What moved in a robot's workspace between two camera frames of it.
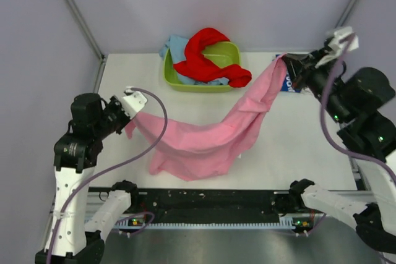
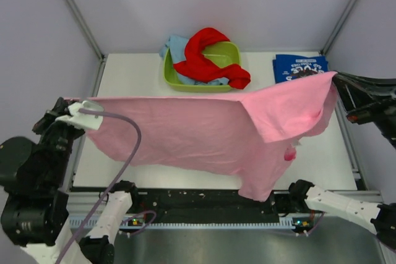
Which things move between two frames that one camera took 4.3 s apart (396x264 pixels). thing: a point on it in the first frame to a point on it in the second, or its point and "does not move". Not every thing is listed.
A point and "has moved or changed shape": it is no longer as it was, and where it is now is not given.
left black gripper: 115,102 to 49,117
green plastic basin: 220,55 does not move
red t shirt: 198,67 does not move
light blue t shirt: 177,46 does not move
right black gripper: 300,66 to 365,98
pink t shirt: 208,150 has moved or changed shape
